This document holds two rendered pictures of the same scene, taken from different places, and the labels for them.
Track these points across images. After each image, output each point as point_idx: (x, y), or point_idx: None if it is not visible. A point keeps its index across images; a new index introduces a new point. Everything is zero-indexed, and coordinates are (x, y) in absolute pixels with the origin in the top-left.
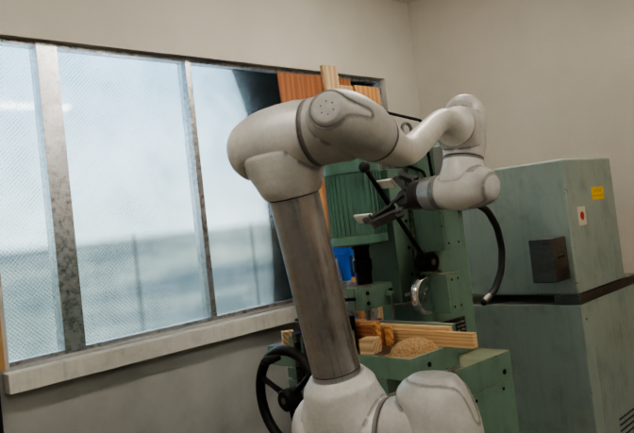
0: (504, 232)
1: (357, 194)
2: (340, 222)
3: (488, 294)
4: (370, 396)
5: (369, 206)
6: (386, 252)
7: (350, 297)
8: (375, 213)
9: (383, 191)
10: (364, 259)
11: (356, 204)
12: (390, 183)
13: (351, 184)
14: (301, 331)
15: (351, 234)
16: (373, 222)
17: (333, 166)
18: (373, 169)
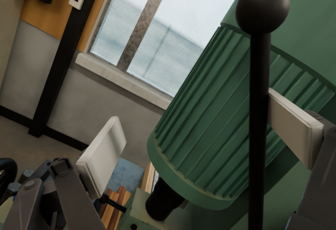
0: None
1: (221, 90)
2: (169, 110)
3: None
4: None
5: (226, 132)
6: (220, 210)
7: (128, 201)
8: (75, 178)
9: (264, 137)
10: (168, 190)
11: (205, 105)
12: (296, 135)
13: (229, 61)
14: None
15: (162, 143)
16: (16, 201)
17: (234, 5)
18: (314, 67)
